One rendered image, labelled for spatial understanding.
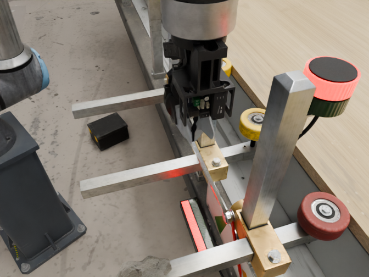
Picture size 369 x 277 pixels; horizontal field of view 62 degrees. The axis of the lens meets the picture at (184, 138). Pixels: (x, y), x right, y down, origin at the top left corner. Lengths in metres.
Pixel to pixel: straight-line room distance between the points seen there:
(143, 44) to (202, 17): 1.10
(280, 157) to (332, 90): 0.11
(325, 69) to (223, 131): 0.73
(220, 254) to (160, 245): 0.98
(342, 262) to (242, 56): 0.59
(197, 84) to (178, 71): 0.06
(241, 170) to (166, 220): 0.70
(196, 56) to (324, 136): 0.43
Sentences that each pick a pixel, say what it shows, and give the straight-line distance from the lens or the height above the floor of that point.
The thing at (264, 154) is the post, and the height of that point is 1.05.
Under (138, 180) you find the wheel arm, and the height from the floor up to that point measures 0.81.
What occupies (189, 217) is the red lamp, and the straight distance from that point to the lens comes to 0.77.
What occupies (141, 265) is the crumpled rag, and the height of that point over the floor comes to 0.87.
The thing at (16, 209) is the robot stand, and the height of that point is 0.36.
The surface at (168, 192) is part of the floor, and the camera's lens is 1.67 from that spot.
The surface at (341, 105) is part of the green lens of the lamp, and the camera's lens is 0.40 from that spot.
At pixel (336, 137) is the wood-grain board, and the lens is 0.74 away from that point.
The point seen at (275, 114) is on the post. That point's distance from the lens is 0.38.
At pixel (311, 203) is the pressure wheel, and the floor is 0.91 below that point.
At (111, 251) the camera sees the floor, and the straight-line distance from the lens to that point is 1.54.
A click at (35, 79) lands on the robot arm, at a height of 0.79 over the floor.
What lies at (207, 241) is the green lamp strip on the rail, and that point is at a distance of 0.74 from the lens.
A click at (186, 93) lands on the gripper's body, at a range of 0.39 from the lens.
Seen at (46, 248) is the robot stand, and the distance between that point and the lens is 1.61.
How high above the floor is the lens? 1.36
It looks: 45 degrees down
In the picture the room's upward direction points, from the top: straight up
